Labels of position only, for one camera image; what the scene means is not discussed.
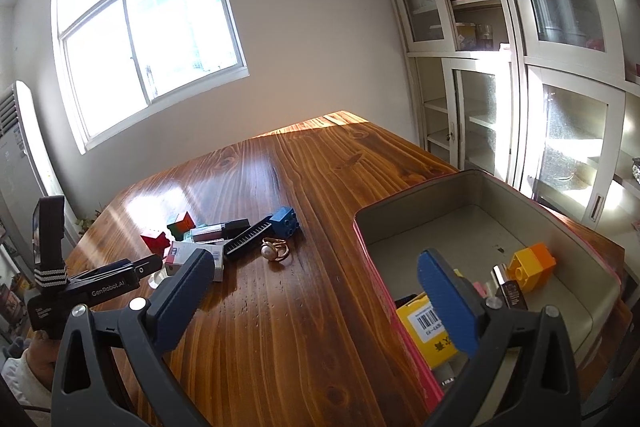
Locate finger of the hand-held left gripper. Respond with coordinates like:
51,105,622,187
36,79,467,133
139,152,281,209
67,253,165,288

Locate brown serum bottle gold cap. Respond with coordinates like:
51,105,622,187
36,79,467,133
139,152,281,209
491,264,528,312

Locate person's left hand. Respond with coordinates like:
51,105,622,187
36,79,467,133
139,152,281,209
25,332,63,385

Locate white paper roll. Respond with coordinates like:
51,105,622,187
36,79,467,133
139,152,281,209
547,0,583,42

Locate white blue medicine box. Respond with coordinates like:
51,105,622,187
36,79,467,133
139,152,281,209
164,241,226,283

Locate pink tin box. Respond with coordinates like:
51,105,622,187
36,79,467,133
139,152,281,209
352,169,623,427

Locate green red building block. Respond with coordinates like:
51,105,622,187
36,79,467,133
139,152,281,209
166,210,196,242

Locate dark red lip gloss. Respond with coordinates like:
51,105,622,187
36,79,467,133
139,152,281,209
190,218,251,244

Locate wooden desktop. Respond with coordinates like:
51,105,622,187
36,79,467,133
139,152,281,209
65,110,633,427

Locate black comb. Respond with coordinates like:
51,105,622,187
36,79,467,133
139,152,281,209
223,216,275,262

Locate gold pearl ring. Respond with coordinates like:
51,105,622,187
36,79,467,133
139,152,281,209
260,237,291,264

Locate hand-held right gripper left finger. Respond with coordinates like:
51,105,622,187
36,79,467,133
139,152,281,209
50,247,216,427

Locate blue building block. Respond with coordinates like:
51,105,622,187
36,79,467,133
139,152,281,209
269,206,303,239

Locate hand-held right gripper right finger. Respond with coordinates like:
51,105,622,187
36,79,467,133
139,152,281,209
419,248,583,427

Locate yellow orange building block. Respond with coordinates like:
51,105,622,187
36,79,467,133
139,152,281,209
507,243,557,293

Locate yellow white ointment box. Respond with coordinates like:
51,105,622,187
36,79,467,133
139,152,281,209
396,294,473,370

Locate person's left forearm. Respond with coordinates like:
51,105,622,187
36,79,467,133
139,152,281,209
0,349,56,413

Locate white standing air conditioner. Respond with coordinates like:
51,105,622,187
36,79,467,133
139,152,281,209
0,80,76,278

